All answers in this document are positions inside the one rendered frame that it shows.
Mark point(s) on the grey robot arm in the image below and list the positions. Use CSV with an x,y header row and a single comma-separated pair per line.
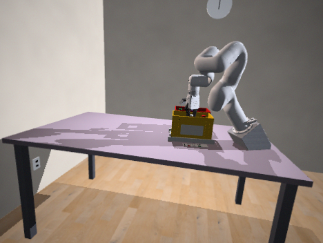
x,y
219,98

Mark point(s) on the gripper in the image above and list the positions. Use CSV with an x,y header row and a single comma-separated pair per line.
x,y
192,103

